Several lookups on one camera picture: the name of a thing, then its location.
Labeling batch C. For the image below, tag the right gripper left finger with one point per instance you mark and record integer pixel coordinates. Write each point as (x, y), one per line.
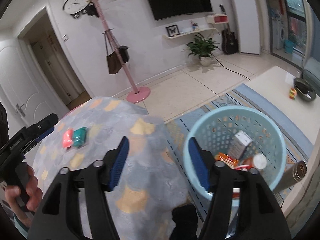
(58, 215)

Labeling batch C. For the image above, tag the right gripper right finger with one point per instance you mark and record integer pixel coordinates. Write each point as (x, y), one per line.
(259, 215)

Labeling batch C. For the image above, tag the pink plastic packet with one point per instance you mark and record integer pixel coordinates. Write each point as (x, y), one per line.
(67, 141)

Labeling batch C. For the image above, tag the teal plastic packet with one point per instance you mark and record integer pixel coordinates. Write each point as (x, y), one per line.
(79, 137)

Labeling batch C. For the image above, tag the white blue carton box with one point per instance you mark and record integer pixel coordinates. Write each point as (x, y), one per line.
(239, 145)

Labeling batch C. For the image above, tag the red white paper bucket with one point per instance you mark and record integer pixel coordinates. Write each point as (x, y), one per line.
(239, 179)

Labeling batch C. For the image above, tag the orange snack package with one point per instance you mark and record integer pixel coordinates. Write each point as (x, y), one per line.
(231, 162)

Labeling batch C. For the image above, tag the white room door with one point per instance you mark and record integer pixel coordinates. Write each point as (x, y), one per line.
(24, 86)

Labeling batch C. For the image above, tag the left hand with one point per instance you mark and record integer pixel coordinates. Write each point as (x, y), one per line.
(34, 193)

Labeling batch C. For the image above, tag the light green left sleeve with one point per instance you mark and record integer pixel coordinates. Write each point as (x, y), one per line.
(22, 225)

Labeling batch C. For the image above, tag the metal thermos bottle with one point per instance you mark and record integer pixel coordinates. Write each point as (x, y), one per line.
(292, 176)

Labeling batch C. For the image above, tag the blue patterned rug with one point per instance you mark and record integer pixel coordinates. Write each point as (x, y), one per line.
(298, 146)

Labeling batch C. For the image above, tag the light blue laundry basket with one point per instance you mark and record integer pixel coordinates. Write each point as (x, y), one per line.
(214, 133)

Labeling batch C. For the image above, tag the patterned scallop tablecloth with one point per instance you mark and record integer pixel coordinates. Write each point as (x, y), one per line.
(144, 184)

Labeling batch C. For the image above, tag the white coffee table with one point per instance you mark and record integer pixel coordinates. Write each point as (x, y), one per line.
(274, 85)

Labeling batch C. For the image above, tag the colourful puzzle cube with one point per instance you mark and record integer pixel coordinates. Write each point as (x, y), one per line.
(292, 93)

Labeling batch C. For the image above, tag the dark metal bowl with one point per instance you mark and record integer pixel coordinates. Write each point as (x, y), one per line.
(304, 90)

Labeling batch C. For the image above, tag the pink coat rack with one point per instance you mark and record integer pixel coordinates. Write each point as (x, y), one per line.
(138, 94)

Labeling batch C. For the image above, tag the brown tote bag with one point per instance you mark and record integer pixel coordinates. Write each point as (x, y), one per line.
(113, 63)

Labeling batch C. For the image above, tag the black small bag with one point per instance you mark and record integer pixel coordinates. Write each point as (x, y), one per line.
(124, 53)

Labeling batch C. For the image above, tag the blue bucket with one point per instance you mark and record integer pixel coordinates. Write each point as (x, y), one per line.
(289, 46)

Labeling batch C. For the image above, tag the black acoustic guitar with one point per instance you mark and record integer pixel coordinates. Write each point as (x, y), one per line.
(229, 41)

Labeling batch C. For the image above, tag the green potted plant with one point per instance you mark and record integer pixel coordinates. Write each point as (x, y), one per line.
(203, 49)

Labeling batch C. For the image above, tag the black cap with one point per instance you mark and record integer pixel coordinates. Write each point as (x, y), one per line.
(91, 10)

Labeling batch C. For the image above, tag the white washing machine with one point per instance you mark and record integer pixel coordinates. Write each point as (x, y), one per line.
(278, 34)

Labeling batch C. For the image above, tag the framed butterfly picture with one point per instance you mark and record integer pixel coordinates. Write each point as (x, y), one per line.
(172, 30)

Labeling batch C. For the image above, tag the white refrigerator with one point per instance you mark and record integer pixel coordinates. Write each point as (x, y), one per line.
(247, 22)

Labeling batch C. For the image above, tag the white round wall clock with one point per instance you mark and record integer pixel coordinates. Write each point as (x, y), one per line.
(75, 8)

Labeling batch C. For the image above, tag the white lower wall shelf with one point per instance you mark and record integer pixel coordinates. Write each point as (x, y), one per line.
(190, 33)

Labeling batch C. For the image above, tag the red white wall box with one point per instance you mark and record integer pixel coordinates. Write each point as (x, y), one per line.
(217, 19)

